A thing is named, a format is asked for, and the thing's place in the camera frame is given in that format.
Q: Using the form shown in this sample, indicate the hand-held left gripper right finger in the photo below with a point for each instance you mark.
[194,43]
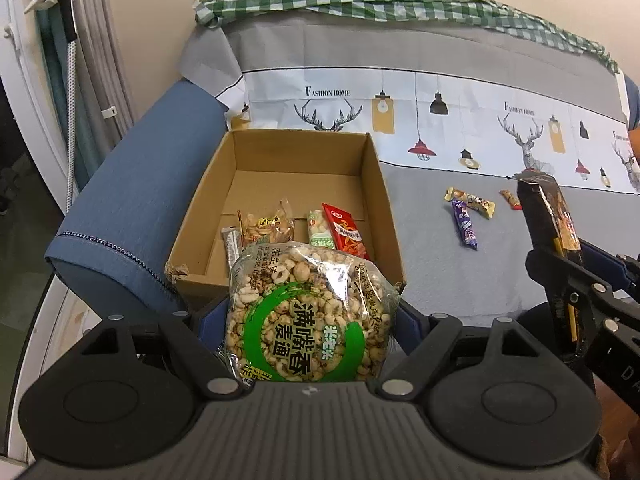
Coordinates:
[412,325]

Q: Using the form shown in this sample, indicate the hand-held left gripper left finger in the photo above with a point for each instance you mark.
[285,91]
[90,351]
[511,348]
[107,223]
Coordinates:
[210,322]

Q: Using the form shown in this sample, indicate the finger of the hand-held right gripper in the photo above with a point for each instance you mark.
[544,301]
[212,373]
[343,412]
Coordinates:
[580,280]
[607,267]

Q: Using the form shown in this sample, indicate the silver snack packet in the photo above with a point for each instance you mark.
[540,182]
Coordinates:
[232,247]

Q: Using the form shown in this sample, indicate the dark brown snack packet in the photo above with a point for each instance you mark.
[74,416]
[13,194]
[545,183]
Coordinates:
[542,210]

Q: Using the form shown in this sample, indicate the round puffed snack pack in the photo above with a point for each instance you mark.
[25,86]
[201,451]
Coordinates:
[310,310]

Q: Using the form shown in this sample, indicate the clear bag of crackers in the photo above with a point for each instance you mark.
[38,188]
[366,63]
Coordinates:
[272,225]

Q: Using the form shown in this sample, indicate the green and white snack packet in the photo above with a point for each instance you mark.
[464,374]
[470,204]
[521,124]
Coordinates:
[319,230]

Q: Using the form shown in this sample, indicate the brown cardboard box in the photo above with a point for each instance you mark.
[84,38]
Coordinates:
[300,160]

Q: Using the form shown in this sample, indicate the small red snack packet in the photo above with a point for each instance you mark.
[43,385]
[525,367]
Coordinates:
[511,199]

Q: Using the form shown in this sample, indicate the purple snack bar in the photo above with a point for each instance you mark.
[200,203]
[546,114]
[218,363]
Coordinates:
[465,225]

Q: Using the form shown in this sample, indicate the beige candy packet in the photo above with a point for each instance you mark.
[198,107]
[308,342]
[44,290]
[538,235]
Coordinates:
[475,202]

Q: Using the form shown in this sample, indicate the grey printed bed sheet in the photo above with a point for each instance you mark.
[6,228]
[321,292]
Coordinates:
[450,135]

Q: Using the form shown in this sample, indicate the white curtain clip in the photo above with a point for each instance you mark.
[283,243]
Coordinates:
[110,111]

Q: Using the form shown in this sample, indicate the green checkered cloth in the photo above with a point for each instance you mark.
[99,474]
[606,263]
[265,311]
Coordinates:
[350,0]

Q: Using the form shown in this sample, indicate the blue fabric bed frame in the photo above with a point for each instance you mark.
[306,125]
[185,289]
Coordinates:
[125,185]

